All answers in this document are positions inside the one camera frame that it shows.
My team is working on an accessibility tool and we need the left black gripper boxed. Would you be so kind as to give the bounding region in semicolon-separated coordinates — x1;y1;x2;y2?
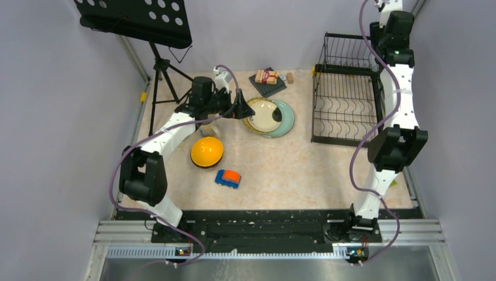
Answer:
205;88;254;119

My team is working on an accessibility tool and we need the blue orange toy car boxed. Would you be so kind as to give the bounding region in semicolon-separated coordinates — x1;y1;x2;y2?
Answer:
215;169;242;189

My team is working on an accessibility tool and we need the cream floral ceramic plate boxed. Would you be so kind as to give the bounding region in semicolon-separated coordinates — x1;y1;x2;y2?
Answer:
247;100;281;133

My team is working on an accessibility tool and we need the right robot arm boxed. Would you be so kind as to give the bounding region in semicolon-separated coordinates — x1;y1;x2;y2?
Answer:
343;8;428;241

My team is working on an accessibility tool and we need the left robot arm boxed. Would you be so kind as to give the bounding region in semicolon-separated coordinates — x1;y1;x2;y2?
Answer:
118;76;255;242

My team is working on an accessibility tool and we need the yellow-rimmed patterned plate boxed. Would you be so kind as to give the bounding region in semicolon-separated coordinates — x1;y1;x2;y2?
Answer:
243;97;282;134

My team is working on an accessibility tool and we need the beige mug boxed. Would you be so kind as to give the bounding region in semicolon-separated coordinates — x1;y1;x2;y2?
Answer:
199;124;221;139

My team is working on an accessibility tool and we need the wooden blocks stack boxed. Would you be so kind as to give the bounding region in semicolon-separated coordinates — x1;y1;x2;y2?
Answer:
254;69;278;85

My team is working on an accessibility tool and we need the light green round plate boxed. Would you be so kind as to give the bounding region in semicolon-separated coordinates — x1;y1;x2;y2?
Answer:
263;100;295;138

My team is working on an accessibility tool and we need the yellow bowl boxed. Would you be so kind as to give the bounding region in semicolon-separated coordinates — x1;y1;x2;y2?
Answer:
190;136;224;169

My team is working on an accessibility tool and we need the small wooden block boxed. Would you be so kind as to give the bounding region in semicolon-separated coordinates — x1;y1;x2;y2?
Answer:
286;72;294;84

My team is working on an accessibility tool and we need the black music stand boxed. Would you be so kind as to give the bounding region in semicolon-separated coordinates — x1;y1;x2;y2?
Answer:
75;0;192;135

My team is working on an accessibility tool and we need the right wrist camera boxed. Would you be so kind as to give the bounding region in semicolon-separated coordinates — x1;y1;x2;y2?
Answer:
374;0;403;26

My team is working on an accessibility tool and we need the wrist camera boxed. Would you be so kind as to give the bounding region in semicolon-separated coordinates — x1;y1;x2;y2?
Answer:
213;66;233;92
374;0;403;26

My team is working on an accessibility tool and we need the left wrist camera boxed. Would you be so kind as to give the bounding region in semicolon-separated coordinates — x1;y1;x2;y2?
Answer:
213;66;233;92

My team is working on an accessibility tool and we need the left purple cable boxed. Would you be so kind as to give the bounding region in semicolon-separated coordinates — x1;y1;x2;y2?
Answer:
108;64;241;268

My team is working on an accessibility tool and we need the purple cable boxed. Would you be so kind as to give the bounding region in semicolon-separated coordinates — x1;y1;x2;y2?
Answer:
108;64;241;268
347;0;402;266

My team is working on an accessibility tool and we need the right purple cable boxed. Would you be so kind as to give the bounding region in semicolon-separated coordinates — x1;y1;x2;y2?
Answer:
347;0;402;266

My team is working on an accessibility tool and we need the black wire dish rack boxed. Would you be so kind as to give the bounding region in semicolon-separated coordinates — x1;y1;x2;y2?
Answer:
311;33;385;147

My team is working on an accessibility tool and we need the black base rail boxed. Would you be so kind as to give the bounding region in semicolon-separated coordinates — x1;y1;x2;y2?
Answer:
94;210;446;262

